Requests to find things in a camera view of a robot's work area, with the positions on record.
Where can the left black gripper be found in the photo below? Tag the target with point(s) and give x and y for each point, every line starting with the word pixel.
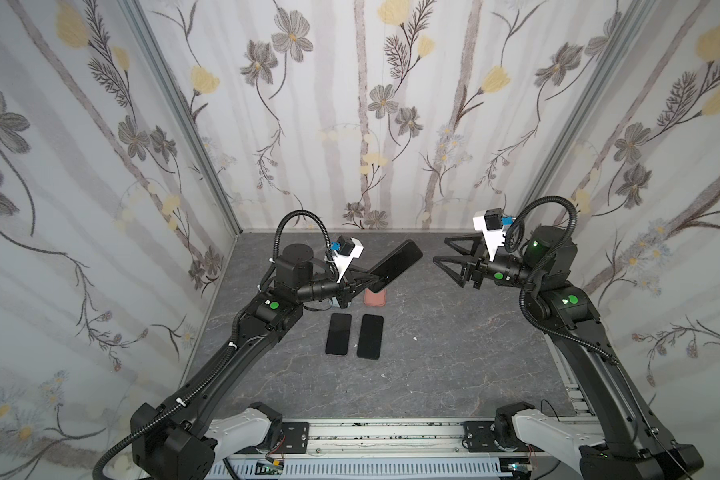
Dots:
pixel 348 287

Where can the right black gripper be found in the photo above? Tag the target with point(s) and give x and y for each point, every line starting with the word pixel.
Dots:
pixel 477 268

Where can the pink phone case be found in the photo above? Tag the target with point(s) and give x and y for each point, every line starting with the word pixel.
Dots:
pixel 375 299

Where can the black phone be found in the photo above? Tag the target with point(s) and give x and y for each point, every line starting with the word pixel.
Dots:
pixel 337 342
pixel 394 264

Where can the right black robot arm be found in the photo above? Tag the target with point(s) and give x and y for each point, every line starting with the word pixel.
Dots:
pixel 533 252

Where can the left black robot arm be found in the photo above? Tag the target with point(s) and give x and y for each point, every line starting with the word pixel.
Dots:
pixel 171 441

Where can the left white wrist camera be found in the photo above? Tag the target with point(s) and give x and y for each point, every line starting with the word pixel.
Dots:
pixel 343 251

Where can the aluminium mounting rail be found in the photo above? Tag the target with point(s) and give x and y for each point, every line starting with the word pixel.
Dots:
pixel 244 436

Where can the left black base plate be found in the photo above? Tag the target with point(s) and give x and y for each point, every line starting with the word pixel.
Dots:
pixel 294 438

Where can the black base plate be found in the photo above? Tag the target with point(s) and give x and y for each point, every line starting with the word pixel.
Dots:
pixel 478 437
pixel 294 438

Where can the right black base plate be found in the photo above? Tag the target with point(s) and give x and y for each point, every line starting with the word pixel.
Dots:
pixel 478 437

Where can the white slotted cable duct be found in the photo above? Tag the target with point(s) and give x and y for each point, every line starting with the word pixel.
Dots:
pixel 379 468

